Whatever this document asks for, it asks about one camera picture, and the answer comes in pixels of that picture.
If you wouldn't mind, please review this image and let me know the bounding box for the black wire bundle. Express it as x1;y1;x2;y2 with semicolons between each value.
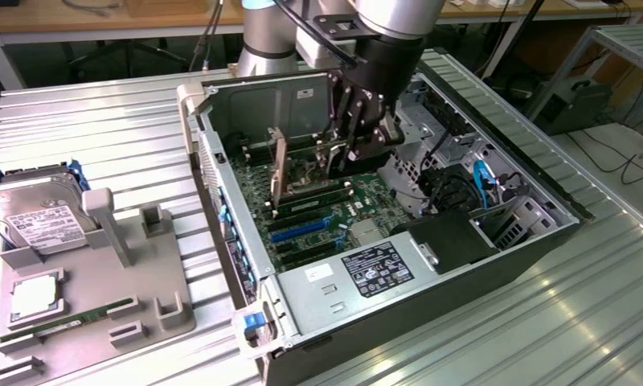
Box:
418;162;486;216

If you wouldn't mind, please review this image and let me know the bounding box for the green RAM stick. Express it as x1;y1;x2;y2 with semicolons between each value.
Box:
273;191;350;215
0;302;133;345

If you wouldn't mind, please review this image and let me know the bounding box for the grey hanging cable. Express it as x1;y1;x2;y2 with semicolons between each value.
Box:
191;0;226;72

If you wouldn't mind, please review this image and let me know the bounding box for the black plastic fan shroud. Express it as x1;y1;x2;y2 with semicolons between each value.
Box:
403;211;503;277

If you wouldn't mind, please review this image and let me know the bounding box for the wooden desk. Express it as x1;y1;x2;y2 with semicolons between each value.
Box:
0;0;643;45

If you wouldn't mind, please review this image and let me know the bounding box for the silver chipset heatsink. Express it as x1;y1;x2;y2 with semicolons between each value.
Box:
349;220;382;245

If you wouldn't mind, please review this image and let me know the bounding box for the black looped wire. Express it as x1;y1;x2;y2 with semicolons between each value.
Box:
491;170;526;194

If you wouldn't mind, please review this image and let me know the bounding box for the CPU socket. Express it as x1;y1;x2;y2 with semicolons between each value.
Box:
287;175;337;198

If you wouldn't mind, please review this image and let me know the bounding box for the metal disk bay cage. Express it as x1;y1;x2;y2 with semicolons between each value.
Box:
378;66;481;220

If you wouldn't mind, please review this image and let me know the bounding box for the silver slotted disk bay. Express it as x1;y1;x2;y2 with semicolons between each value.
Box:
469;196;567;253

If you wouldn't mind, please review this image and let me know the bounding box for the silver power supply unit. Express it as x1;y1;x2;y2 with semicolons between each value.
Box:
270;231;446;337

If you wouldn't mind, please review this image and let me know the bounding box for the black box with handle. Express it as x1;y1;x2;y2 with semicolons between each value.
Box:
538;80;615;136

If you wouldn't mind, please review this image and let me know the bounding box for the blue data wire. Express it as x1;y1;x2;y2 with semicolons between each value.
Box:
474;159;498;210

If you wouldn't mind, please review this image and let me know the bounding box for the silver CPU chip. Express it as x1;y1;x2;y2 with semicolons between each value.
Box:
8;276;66;321

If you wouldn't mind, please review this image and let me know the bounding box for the open black PC case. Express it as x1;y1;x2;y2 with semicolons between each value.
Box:
175;58;596;386

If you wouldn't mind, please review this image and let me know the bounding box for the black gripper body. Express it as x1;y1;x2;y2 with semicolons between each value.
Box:
335;35;425;109

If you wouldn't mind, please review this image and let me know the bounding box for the metal slat side table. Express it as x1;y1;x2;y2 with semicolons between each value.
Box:
527;23;643;125

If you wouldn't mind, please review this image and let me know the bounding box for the blue expansion slot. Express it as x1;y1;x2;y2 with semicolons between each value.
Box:
266;220;333;244

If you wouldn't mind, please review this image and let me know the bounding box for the graphics card with metal bracket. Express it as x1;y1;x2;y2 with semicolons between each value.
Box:
266;126;354;204

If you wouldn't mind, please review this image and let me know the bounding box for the hard disk with white label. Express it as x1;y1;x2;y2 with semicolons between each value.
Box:
0;170;101;257

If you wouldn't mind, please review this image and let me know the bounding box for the green motherboard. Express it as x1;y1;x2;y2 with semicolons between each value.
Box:
229;132;414;274

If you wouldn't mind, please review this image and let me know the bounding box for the grey parts rack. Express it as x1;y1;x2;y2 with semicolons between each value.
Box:
0;187;199;386

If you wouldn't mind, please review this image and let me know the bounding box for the black floor cable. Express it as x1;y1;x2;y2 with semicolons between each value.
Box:
565;130;643;190

